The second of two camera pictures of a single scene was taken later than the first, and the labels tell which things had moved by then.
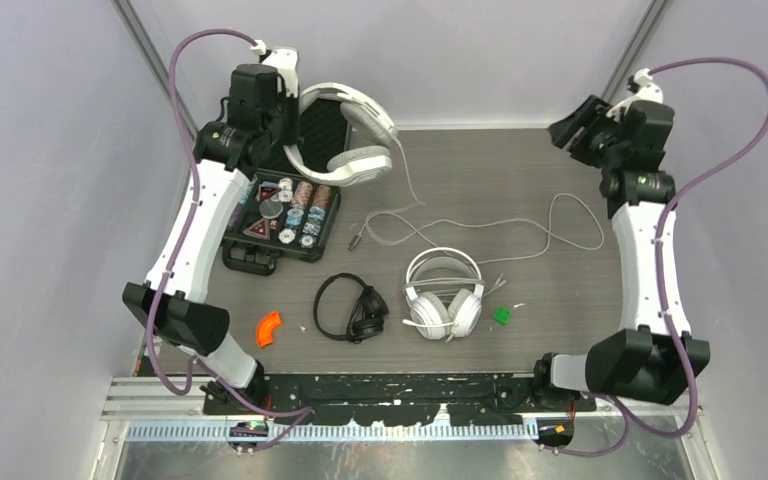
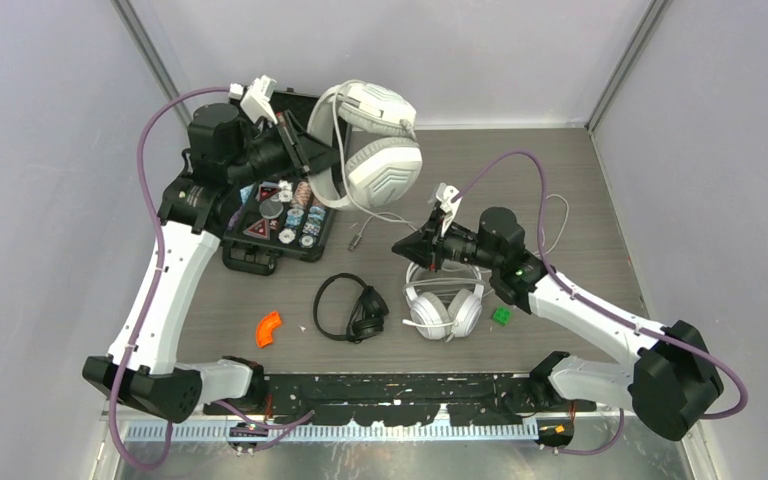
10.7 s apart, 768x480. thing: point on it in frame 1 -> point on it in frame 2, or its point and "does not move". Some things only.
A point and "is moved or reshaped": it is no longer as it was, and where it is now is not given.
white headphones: (368, 130) is moved or reshaped
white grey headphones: (443, 288) does not move
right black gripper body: (595, 142) -> (457, 244)
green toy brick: (502, 315) does not move
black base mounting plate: (394, 399) does not move
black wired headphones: (366, 318) does not move
